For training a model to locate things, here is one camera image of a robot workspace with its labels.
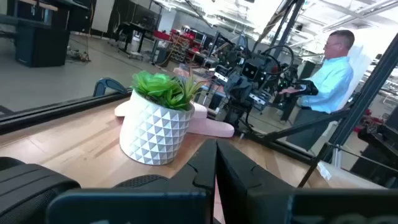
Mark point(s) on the black workshop table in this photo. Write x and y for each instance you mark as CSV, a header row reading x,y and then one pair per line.
x,y
130,28

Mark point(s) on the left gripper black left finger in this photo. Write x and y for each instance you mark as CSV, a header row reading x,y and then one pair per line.
x,y
140,208

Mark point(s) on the black cabinet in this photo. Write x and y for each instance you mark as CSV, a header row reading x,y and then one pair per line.
x,y
43,46

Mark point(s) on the red tool rack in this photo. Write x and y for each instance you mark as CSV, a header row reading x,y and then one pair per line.
x,y
182,43

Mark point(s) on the succulent in white faceted pot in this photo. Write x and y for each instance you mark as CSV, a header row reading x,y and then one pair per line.
x,y
152,133

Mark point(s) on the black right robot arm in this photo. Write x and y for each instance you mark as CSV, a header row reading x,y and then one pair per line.
x,y
236,115

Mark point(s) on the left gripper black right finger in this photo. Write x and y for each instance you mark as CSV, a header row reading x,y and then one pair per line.
x,y
264,202

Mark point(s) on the person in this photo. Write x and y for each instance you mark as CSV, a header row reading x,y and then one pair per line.
x,y
329,84

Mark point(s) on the pink slide sandal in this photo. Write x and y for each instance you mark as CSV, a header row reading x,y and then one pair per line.
x,y
122,109
211,127

